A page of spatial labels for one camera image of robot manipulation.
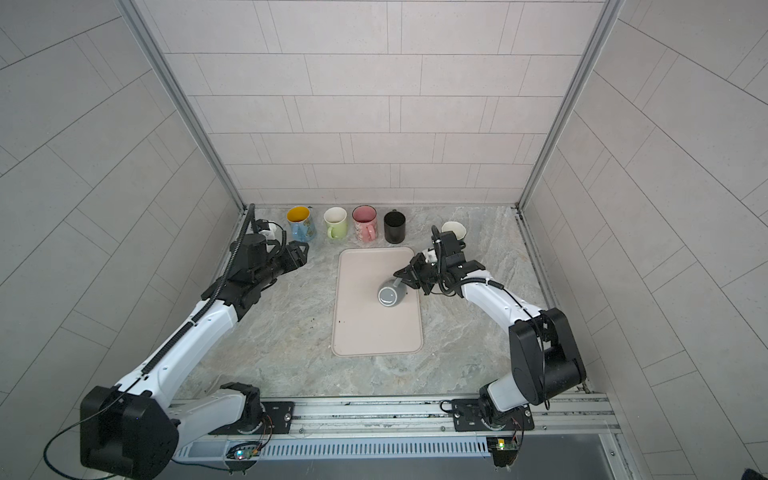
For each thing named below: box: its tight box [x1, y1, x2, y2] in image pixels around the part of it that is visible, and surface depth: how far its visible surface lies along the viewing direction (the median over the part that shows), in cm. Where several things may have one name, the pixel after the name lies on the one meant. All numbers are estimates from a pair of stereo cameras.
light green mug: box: [323, 206, 348, 239], surface depth 104 cm
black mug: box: [384, 209, 406, 244], surface depth 105 cm
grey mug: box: [377, 278, 407, 307], surface depth 77 cm
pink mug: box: [352, 204, 377, 243], surface depth 102 cm
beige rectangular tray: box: [331, 246, 423, 357], surface depth 88 cm
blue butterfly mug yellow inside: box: [286, 205, 317, 243], surface depth 103 cm
